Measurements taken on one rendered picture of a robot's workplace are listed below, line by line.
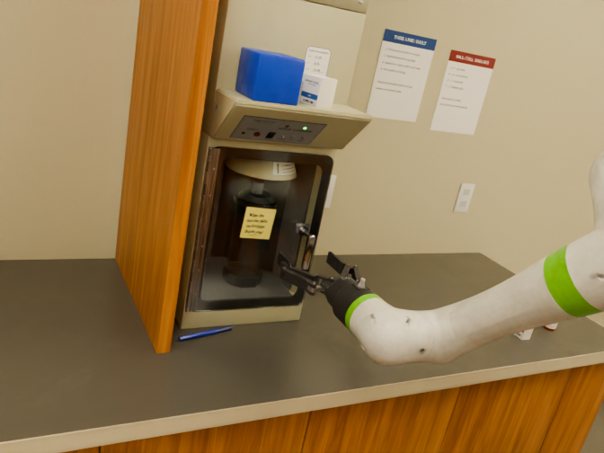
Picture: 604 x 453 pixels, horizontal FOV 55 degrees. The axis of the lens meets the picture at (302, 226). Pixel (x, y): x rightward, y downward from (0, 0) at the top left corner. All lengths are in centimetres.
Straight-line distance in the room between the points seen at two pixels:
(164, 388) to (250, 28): 74
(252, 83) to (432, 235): 131
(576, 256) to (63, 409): 91
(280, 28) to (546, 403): 132
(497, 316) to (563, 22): 156
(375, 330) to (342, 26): 66
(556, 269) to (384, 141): 113
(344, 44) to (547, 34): 119
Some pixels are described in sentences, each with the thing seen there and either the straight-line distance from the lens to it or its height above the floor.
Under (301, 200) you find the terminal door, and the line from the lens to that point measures 138.
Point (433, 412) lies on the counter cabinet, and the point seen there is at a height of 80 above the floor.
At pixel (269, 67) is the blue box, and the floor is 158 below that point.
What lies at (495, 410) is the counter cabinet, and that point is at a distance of 179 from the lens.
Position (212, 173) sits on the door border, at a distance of 127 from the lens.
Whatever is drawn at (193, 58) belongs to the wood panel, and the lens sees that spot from 113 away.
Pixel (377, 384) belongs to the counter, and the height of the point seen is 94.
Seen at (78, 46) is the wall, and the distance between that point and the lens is 161.
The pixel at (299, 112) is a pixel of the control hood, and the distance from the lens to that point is 119.
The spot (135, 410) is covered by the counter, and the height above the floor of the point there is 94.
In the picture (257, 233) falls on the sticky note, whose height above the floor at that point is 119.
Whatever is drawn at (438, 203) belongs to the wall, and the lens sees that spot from 226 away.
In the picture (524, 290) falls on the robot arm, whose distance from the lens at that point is 103.
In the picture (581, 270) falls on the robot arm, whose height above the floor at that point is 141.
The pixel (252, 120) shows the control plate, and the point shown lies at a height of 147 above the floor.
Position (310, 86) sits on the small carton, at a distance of 125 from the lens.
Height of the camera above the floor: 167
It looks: 19 degrees down
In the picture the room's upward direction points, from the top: 12 degrees clockwise
